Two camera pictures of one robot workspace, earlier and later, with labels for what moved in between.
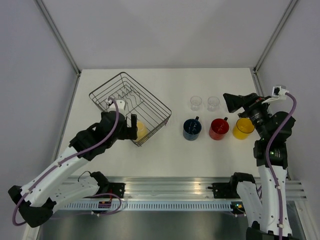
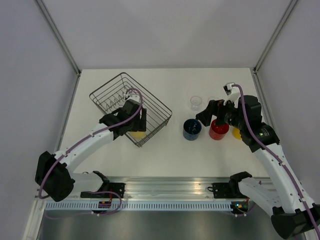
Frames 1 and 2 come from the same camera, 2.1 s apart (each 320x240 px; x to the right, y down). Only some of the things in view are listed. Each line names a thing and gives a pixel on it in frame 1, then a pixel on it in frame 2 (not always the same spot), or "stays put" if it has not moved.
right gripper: (249, 102) to (205, 116)
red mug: (218, 128) stays put
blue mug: (191, 128) stays put
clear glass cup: (195, 101) stays put
